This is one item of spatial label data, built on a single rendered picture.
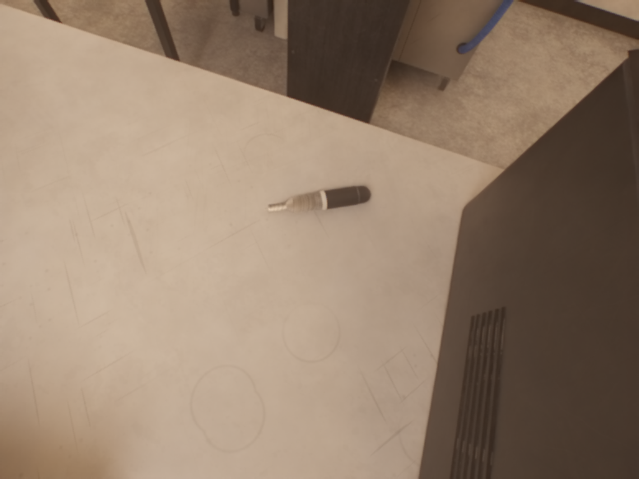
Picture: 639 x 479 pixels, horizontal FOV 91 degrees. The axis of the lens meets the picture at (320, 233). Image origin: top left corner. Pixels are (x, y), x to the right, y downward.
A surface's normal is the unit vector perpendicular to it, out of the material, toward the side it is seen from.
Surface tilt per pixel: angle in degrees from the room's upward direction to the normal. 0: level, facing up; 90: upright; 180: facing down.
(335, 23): 90
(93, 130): 0
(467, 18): 90
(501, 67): 0
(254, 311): 0
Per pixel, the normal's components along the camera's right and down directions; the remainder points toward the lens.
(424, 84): 0.11, -0.39
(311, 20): -0.33, 0.85
